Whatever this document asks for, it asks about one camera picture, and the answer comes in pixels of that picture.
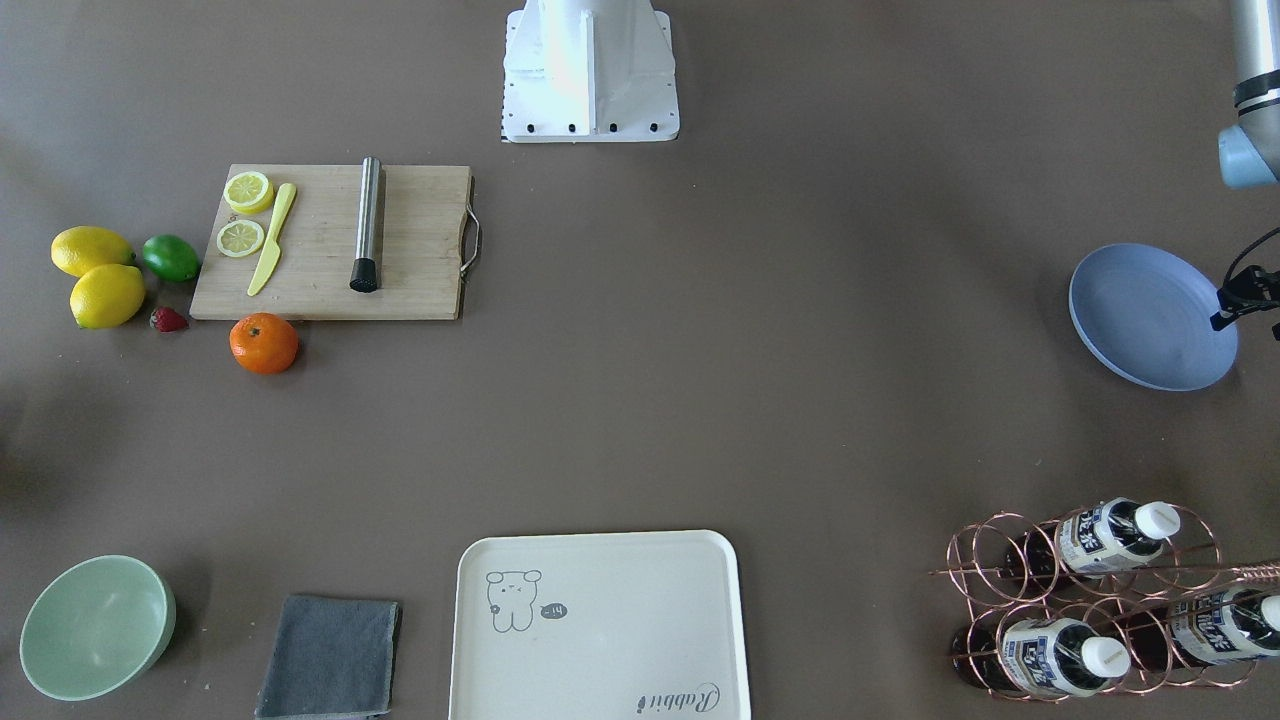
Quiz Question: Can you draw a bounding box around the orange fruit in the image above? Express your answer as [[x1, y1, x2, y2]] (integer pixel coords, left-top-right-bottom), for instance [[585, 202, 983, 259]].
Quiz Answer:
[[228, 313, 300, 374]]

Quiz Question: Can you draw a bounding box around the blue plate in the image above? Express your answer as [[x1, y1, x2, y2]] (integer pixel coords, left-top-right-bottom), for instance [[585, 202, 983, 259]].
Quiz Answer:
[[1068, 243, 1239, 392]]

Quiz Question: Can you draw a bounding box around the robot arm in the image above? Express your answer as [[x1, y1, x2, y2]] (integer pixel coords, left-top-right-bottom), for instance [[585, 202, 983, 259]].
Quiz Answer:
[[1219, 1, 1279, 190]]

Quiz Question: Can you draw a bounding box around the wooden cutting board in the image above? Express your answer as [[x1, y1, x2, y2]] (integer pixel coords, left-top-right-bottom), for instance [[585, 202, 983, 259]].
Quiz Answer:
[[189, 163, 474, 322]]

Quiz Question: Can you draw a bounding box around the cream rabbit tray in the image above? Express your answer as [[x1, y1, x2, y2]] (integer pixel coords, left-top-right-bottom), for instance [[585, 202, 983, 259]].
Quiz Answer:
[[448, 529, 753, 719]]

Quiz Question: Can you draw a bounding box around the steel muddler black tip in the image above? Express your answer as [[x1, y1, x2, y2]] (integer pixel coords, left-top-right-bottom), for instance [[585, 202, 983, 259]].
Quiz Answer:
[[349, 156, 383, 293]]

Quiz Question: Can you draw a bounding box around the yellow plastic knife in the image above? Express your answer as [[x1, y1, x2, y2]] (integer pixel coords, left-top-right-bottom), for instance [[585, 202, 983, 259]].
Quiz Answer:
[[246, 183, 297, 297]]

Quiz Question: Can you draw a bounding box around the upper lemon slice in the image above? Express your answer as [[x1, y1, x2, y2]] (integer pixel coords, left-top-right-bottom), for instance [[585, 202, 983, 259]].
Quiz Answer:
[[215, 219, 266, 258]]

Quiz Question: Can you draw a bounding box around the lemon slice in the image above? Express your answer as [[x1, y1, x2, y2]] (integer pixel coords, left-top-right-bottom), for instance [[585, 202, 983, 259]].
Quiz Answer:
[[221, 170, 276, 217], [215, 219, 266, 258]]

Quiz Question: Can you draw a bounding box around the lower lemon slice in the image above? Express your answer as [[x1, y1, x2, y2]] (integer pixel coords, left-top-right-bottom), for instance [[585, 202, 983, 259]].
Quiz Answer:
[[221, 170, 276, 217]]

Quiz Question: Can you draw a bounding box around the grey folded cloth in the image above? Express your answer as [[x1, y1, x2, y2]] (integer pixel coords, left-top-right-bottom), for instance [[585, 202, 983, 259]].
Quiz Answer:
[[253, 594, 401, 719]]

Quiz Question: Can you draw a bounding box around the red strawberry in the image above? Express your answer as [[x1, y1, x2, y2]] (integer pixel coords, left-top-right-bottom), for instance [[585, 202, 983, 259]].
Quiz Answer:
[[148, 306, 189, 333]]

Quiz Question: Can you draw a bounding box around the green lime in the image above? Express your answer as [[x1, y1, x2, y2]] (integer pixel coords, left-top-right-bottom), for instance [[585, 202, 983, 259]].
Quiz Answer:
[[141, 234, 201, 283]]

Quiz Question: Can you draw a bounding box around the front tea bottle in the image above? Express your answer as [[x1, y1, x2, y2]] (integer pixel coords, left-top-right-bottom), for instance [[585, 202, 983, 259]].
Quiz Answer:
[[950, 618, 1132, 701]]

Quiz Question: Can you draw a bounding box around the round yellow lemon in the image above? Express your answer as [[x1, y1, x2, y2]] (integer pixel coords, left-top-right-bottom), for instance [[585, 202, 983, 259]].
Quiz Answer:
[[69, 264, 146, 329]]

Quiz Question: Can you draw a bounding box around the oval yellow lemon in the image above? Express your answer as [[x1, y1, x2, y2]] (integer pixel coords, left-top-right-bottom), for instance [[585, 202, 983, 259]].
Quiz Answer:
[[50, 225, 134, 278]]

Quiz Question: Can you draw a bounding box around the green bowl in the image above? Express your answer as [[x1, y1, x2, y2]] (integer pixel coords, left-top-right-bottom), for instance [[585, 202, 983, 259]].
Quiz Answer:
[[19, 555, 177, 701]]

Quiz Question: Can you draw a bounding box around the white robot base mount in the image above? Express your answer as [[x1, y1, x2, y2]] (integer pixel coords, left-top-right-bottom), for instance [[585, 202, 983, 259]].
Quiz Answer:
[[500, 1, 681, 143]]

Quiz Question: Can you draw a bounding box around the copper wire bottle rack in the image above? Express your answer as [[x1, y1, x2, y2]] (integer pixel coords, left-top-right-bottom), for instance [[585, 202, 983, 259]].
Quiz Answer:
[[942, 507, 1277, 702]]

